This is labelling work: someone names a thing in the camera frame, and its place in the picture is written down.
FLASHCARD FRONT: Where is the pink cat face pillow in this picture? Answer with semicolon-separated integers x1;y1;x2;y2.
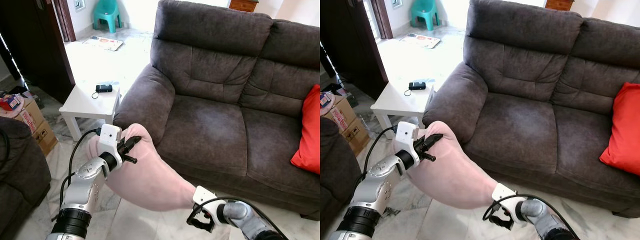
86;122;197;212
392;120;501;210

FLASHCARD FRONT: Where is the dark brown fabric sofa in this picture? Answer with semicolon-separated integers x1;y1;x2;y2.
113;0;321;221
422;0;640;219

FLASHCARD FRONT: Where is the red pillow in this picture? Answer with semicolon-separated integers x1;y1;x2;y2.
290;84;321;175
599;82;640;177

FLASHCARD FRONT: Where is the white side table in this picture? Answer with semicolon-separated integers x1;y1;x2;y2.
370;81;435;140
59;82;121;142

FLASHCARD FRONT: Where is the cardboard box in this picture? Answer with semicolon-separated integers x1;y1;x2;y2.
0;95;59;156
320;92;371;156

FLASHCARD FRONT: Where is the dark brown armchair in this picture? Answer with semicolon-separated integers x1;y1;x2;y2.
0;117;52;240
320;116;362;237

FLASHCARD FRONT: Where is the printed play mat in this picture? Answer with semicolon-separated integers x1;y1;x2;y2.
399;33;442;50
82;36;124;52

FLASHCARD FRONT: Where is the dark wooden door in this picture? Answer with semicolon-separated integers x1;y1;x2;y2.
0;0;76;104
320;0;390;101

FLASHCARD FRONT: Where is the teal plastic stool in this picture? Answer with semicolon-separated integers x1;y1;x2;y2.
93;0;124;34
411;0;440;32

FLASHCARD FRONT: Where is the wooden drawer cabinet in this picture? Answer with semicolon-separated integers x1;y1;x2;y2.
229;0;260;13
545;0;576;12

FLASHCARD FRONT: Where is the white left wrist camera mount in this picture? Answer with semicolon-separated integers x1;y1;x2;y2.
98;125;124;169
396;121;426;162

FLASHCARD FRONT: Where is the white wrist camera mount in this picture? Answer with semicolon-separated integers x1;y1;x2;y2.
396;121;426;162
98;125;124;169
492;182;524;209
192;185;221;211

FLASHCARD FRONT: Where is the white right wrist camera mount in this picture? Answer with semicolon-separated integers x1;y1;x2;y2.
492;182;524;209
192;185;221;211

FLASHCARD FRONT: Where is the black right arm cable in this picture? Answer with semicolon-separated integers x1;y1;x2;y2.
187;196;290;240
482;193;581;240

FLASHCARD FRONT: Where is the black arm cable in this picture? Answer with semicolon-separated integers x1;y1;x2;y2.
187;196;290;240
482;193;581;240
362;125;401;177
59;128;104;211

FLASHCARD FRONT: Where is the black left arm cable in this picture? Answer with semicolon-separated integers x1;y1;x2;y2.
59;128;104;211
362;125;401;177

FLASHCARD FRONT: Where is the black device with strap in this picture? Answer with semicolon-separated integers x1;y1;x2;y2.
91;84;114;99
405;81;427;97

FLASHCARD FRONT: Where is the brown door frame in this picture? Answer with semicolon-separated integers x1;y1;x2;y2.
52;0;77;44
372;0;395;40

